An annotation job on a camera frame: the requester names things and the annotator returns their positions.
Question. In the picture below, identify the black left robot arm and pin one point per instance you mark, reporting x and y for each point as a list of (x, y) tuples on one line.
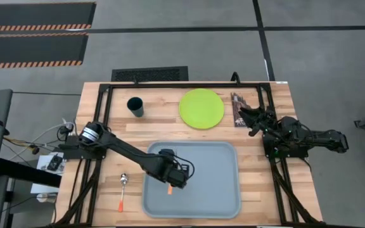
[(122, 149)]

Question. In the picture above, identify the black aluminium table frame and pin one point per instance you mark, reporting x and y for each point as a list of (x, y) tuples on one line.
[(185, 85)]

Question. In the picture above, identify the grey plastic tray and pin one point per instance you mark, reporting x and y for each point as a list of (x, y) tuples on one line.
[(211, 187)]

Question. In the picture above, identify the illustrated dark booklet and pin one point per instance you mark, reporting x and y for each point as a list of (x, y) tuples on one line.
[(237, 103)]

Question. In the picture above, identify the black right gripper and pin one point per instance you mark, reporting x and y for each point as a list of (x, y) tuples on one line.
[(265, 122)]

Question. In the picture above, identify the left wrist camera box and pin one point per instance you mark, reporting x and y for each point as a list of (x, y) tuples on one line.
[(166, 153)]

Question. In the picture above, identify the dark teal plastic cup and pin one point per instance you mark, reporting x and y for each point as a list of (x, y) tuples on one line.
[(135, 106)]

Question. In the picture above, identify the black floor vent grille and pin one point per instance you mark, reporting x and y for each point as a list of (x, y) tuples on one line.
[(151, 74)]

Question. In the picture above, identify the black desk bar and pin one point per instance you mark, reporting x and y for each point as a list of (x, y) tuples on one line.
[(27, 172)]

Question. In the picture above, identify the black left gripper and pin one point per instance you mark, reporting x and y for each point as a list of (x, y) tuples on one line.
[(177, 175)]

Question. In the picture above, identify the black handheld device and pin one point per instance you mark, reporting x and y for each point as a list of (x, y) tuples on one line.
[(54, 162)]

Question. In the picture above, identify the black hazard-striped floor mat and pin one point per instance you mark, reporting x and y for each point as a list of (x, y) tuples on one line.
[(36, 14), (30, 49)]

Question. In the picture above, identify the lime green plate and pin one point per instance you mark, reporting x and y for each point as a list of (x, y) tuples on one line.
[(201, 108)]

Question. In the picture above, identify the white paper sheet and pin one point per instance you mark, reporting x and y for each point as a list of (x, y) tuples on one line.
[(44, 188)]

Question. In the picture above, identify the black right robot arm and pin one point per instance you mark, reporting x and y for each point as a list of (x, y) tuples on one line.
[(312, 136)]

